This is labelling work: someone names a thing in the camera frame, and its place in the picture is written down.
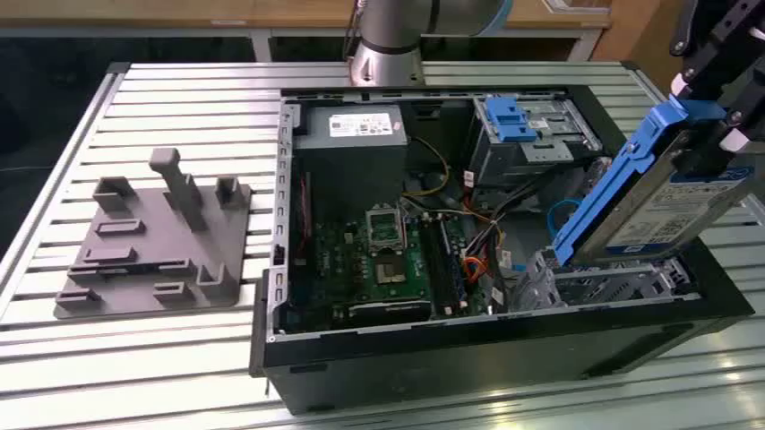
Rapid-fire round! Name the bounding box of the green motherboard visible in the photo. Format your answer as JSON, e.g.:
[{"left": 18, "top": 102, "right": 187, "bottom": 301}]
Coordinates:
[{"left": 310, "top": 196, "right": 497, "bottom": 322}]

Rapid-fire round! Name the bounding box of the gray parts rack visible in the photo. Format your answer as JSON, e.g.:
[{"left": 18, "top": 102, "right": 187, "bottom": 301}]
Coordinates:
[{"left": 52, "top": 147, "right": 257, "bottom": 320}]

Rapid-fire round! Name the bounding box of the wooden desk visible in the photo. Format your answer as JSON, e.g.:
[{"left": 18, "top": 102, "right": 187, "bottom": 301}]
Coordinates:
[{"left": 0, "top": 0, "right": 617, "bottom": 64}]

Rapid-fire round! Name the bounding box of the black PC case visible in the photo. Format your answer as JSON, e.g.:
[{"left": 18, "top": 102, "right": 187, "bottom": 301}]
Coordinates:
[{"left": 249, "top": 82, "right": 756, "bottom": 416}]

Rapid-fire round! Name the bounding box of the metal disk bay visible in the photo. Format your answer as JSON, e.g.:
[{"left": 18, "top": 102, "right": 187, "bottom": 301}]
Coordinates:
[{"left": 537, "top": 250, "right": 701, "bottom": 311}]

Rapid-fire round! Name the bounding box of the CPU socket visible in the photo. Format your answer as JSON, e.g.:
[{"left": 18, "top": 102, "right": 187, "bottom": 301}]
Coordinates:
[{"left": 370, "top": 250, "right": 414, "bottom": 290}]

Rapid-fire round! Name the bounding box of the blue disk wire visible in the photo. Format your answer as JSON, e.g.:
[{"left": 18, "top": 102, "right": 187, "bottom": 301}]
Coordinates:
[{"left": 545, "top": 198, "right": 583, "bottom": 235}]

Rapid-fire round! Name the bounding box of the black graphics card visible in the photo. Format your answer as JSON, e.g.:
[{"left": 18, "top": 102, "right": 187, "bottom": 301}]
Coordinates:
[{"left": 345, "top": 298, "right": 433, "bottom": 324}]

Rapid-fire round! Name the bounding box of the red orange yellow disk wire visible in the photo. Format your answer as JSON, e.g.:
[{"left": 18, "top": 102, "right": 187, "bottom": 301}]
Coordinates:
[{"left": 462, "top": 221, "right": 508, "bottom": 286}]

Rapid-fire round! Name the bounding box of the hard disk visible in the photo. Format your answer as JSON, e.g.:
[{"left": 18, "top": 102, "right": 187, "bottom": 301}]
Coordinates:
[{"left": 553, "top": 100, "right": 755, "bottom": 266}]

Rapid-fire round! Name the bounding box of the metal drive cage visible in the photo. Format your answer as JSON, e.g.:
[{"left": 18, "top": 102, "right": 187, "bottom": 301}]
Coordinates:
[{"left": 472, "top": 96, "right": 603, "bottom": 189}]

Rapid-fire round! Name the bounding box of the metal socket cover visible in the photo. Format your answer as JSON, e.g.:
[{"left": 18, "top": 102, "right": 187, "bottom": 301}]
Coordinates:
[{"left": 365, "top": 203, "right": 409, "bottom": 252}]

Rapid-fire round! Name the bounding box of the black power supply unit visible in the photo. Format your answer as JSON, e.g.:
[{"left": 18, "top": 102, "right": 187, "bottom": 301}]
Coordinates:
[{"left": 291, "top": 103, "right": 412, "bottom": 199}]

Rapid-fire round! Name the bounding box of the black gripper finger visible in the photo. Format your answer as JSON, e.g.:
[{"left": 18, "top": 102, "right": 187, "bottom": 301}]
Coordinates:
[
  {"left": 668, "top": 0, "right": 756, "bottom": 99},
  {"left": 673, "top": 24, "right": 765, "bottom": 181}
]

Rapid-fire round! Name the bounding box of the blue drive cage latch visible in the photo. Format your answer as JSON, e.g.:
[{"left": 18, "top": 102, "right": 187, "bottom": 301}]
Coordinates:
[{"left": 485, "top": 96, "right": 537, "bottom": 142}]

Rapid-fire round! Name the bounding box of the black wire harness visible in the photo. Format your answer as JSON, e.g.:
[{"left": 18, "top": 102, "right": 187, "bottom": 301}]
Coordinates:
[{"left": 462, "top": 168, "right": 577, "bottom": 252}]

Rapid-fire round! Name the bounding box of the yellow black power wire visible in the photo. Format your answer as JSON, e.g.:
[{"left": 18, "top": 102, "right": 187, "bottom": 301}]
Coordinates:
[{"left": 401, "top": 136, "right": 452, "bottom": 198}]

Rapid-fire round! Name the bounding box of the black RAM slot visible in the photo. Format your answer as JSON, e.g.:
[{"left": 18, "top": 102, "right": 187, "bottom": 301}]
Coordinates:
[
  {"left": 440, "top": 214, "right": 472, "bottom": 317},
  {"left": 417, "top": 213, "right": 441, "bottom": 315}
]

